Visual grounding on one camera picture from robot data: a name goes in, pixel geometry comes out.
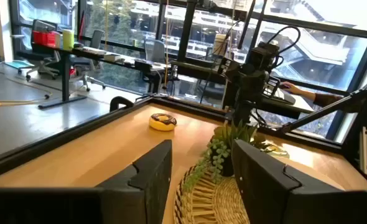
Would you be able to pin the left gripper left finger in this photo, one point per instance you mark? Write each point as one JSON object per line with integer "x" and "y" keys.
{"x": 146, "y": 186}

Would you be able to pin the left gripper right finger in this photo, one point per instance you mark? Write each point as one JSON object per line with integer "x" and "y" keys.
{"x": 261, "y": 186}

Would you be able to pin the mint iced donut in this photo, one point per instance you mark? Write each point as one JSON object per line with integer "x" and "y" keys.
{"x": 278, "y": 152}

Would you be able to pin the yellow donut with chocolate icing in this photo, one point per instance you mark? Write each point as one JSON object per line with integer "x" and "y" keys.
{"x": 161, "y": 125}

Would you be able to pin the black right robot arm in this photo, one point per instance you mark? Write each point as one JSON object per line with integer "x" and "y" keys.
{"x": 252, "y": 90}

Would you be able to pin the person's forearm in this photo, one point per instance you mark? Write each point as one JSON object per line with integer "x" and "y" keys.
{"x": 325, "y": 99}

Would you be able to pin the black computer keyboard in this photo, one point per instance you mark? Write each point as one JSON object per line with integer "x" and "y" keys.
{"x": 281, "y": 97}

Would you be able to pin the round woven straw placemat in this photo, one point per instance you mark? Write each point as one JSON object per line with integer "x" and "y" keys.
{"x": 202, "y": 202}

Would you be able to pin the person's hand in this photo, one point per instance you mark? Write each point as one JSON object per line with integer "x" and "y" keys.
{"x": 290, "y": 88}

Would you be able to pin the grey desk with keyboard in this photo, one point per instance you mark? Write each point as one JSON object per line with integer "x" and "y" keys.
{"x": 290, "y": 109}

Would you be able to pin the grey office chair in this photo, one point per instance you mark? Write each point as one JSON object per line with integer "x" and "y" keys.
{"x": 155, "y": 49}
{"x": 96, "y": 39}

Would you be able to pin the silver aluminium profile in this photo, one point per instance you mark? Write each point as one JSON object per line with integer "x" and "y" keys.
{"x": 366, "y": 149}

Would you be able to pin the long black office desk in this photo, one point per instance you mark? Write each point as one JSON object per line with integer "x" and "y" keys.
{"x": 87, "y": 55}

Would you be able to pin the yellow-green cylinder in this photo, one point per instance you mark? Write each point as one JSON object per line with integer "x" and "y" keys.
{"x": 68, "y": 39}

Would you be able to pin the teal flat board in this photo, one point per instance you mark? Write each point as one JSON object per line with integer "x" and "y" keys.
{"x": 19, "y": 64}

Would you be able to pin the red box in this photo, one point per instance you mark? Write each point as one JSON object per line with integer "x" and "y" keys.
{"x": 44, "y": 38}

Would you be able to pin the black office chair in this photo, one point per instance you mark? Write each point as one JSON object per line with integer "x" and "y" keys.
{"x": 43, "y": 26}

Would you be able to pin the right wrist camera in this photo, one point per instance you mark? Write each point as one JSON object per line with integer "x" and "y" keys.
{"x": 262, "y": 54}

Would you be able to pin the black aluminium table frame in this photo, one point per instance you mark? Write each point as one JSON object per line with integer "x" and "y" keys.
{"x": 62, "y": 137}

